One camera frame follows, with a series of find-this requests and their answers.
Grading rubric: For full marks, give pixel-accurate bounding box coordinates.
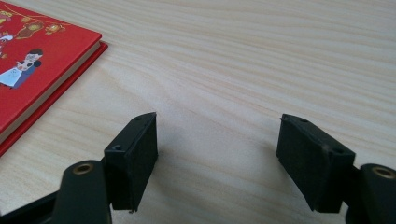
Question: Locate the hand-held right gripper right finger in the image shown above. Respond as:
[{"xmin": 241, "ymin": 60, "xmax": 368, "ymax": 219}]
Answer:
[{"xmin": 276, "ymin": 113, "xmax": 357, "ymax": 215}]

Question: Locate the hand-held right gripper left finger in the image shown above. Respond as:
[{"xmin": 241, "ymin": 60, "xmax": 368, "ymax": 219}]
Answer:
[{"xmin": 104, "ymin": 111, "xmax": 159, "ymax": 215}]

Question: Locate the red hardcover picture book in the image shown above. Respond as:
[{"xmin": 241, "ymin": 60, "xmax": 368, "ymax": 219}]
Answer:
[{"xmin": 0, "ymin": 0, "xmax": 109, "ymax": 158}]

